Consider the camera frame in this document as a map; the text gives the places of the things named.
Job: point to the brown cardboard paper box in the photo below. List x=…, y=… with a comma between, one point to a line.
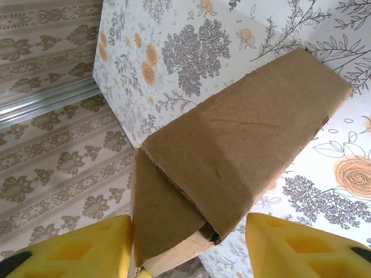
x=232, y=139

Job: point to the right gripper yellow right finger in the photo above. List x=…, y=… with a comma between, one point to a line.
x=313, y=252

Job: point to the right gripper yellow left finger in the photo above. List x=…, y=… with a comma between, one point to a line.
x=72, y=255

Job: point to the aluminium frame post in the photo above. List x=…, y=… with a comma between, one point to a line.
x=43, y=101

